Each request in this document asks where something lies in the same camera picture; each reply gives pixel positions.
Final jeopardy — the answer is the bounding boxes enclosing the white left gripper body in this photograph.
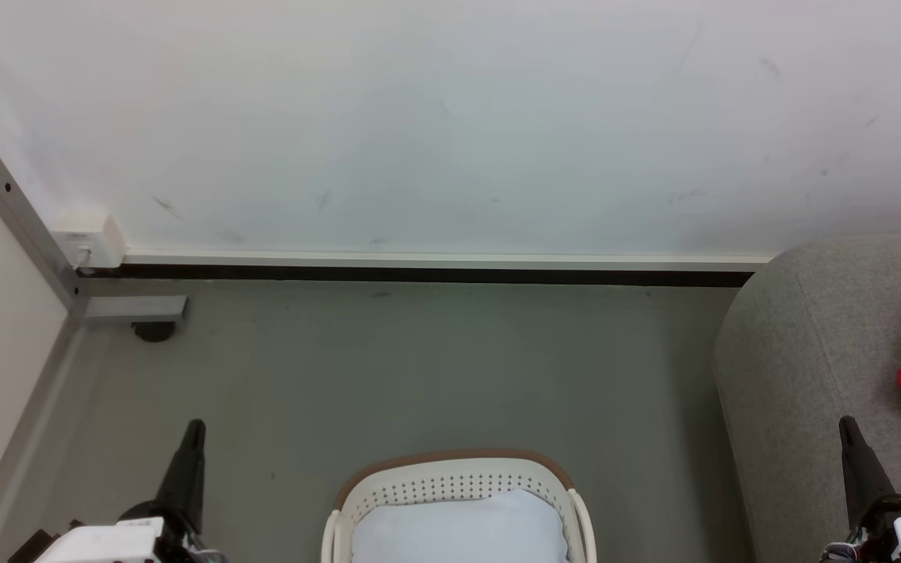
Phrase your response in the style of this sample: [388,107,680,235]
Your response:
[30,500,226,563]

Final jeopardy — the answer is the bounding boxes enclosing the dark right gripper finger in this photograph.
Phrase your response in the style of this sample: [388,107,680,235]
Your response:
[838,416,899,534]

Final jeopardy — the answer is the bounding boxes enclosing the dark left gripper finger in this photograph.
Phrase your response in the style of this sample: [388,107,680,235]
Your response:
[156,419,207,536]

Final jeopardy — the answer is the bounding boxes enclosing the white laundry basket brown rim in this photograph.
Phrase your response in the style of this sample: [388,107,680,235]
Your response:
[321,449,598,563]

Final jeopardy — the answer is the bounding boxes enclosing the light blue clothing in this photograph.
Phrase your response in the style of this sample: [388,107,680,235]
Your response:
[350,488,571,563]

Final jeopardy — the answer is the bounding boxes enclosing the grey fabric sofa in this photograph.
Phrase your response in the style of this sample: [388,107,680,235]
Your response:
[713,234,901,563]

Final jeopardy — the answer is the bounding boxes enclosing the white and black baseboard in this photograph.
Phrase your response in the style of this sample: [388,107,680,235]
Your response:
[77,249,778,289]

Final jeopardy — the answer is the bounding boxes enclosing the white wall socket box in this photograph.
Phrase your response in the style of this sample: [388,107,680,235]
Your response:
[50,213,127,271]

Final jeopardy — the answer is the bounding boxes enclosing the grey metal frame leg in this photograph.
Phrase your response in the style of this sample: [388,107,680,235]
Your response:
[0,152,188,326]

